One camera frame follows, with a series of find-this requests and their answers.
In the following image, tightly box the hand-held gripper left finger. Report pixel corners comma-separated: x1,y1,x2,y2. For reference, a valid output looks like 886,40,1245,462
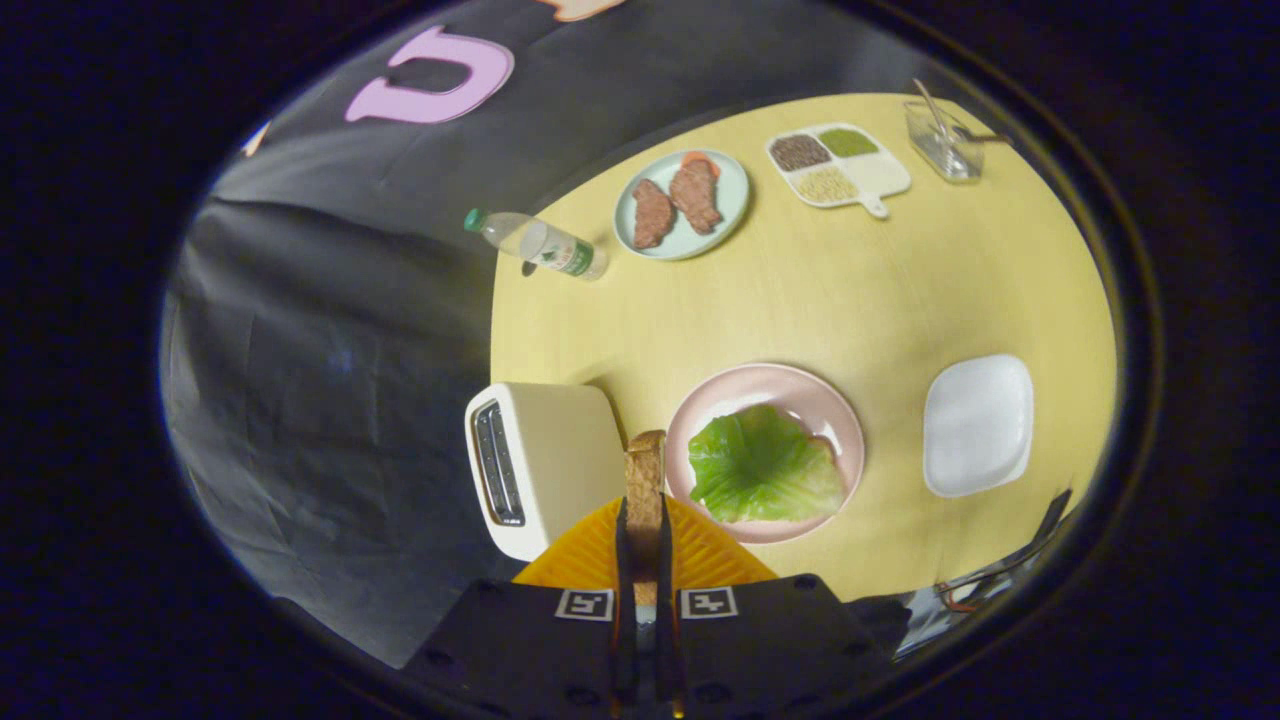
405,497,646,720

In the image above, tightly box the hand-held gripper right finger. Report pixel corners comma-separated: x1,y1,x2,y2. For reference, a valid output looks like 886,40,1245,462
655,495,896,720

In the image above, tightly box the toasted bread slice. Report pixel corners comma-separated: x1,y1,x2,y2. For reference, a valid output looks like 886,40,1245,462
625,430,668,606

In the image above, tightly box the green lettuce leaf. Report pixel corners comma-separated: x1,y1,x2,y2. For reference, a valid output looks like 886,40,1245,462
687,403,847,525

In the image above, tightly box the cream white toaster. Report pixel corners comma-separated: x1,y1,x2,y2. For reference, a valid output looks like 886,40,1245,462
464,381,629,563

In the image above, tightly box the pink round plate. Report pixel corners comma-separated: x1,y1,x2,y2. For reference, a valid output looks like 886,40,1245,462
665,362,867,546

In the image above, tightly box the clear plastic water bottle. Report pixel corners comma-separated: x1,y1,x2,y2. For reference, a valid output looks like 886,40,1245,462
463,208,610,282

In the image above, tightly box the white square plate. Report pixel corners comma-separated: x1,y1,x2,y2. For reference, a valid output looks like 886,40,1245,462
922,353,1035,499

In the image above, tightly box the brown meat patty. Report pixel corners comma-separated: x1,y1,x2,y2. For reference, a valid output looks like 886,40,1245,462
668,158,723,236
631,178,677,250

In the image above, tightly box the black backdrop cloth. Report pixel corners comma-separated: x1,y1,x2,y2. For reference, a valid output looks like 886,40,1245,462
158,0,921,671

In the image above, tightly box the pale green round plate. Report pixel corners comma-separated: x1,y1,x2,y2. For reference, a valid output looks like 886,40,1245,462
613,148,751,262

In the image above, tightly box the white divided seasoning tray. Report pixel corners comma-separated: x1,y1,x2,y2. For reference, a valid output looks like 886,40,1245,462
766,122,913,220

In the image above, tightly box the clear glass utensil holder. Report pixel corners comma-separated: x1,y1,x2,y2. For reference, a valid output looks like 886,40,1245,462
904,98,986,184

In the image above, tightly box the dark cable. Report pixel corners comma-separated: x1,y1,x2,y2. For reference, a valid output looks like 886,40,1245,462
935,488,1073,613

